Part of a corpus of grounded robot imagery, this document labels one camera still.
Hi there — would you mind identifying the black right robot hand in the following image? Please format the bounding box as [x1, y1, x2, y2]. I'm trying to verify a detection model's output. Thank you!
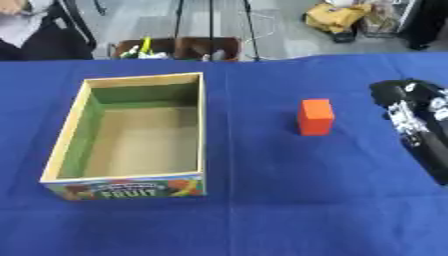
[367, 78, 448, 186]

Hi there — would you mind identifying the brown box of toys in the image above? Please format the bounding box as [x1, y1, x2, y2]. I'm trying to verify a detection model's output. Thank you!
[108, 35, 244, 62]

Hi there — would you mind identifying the tan box with green inside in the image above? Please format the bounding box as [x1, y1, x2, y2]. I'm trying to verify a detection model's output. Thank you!
[38, 71, 209, 202]

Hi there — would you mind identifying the orange rectangular block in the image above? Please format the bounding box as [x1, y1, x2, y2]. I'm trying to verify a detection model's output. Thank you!
[295, 98, 336, 137]

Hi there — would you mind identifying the yellow bag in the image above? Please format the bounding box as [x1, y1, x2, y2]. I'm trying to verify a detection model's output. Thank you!
[302, 1, 373, 34]

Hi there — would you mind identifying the black tripod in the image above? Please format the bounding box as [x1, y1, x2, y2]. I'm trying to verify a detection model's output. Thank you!
[171, 0, 263, 62]

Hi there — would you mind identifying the person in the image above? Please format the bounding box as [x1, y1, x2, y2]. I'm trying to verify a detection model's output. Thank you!
[0, 0, 98, 62]

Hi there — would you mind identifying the wire basket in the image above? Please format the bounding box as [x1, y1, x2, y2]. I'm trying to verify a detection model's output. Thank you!
[357, 0, 420, 39]

